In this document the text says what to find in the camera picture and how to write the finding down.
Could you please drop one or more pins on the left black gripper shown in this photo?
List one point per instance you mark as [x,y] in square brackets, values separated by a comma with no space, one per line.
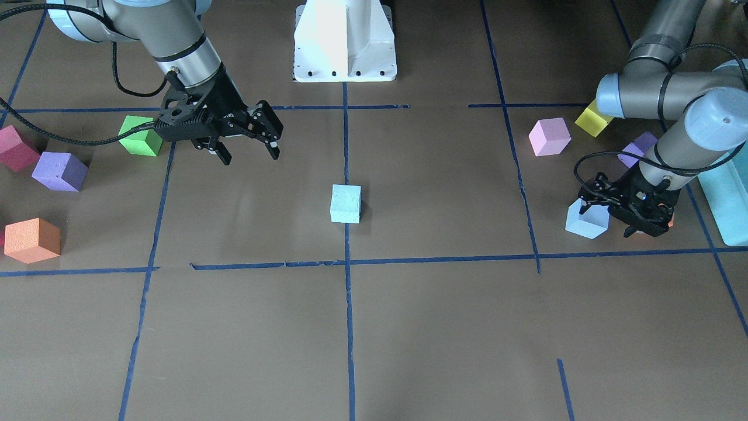
[620,199]

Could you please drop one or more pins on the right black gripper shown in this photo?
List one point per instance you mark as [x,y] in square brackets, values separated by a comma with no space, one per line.
[224,100]

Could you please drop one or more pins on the light blue foam block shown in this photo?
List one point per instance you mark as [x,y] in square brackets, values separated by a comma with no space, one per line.
[346,204]
[591,224]

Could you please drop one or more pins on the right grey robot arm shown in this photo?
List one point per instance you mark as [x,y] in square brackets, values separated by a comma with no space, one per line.
[169,30]

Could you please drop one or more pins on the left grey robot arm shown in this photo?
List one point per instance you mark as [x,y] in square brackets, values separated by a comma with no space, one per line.
[708,111]

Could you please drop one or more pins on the purple foam block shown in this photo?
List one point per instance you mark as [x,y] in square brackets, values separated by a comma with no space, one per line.
[60,171]
[639,147]

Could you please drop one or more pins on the yellow foam block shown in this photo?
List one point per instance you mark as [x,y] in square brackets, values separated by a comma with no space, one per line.
[592,120]

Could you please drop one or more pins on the pink foam block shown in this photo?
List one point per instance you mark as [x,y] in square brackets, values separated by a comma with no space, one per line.
[549,136]

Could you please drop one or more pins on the green foam block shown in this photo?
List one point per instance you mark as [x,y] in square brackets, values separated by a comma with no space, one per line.
[144,143]

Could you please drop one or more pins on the teal plastic bin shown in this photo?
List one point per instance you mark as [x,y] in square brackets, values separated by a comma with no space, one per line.
[725,188]

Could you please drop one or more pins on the red foam block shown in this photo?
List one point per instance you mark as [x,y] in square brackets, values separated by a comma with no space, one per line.
[17,151]

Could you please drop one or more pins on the textured orange foam block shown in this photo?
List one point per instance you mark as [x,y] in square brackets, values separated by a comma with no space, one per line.
[32,241]

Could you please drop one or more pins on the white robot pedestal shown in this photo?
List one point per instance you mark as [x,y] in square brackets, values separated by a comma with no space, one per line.
[344,41]

